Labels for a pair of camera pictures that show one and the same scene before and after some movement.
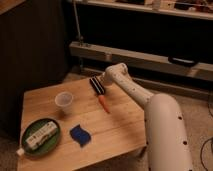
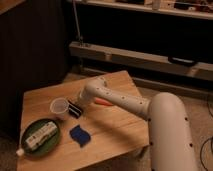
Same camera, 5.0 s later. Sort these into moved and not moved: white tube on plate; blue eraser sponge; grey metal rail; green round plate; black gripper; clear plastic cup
Moved: black gripper; clear plastic cup
Not moved: green round plate; blue eraser sponge; white tube on plate; grey metal rail
